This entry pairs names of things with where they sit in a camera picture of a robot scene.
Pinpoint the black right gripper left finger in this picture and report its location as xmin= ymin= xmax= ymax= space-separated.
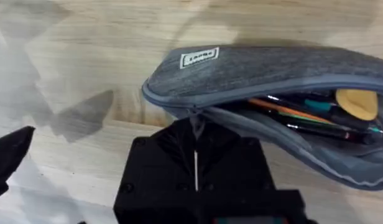
xmin=113 ymin=117 xmax=198 ymax=215

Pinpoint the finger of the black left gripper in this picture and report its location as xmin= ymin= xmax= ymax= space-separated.
xmin=0 ymin=125 xmax=36 ymax=200

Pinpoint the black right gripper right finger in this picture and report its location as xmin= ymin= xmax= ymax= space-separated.
xmin=196 ymin=121 xmax=277 ymax=200

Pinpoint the grey fabric zip bag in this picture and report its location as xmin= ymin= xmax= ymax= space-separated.
xmin=141 ymin=45 xmax=383 ymax=192

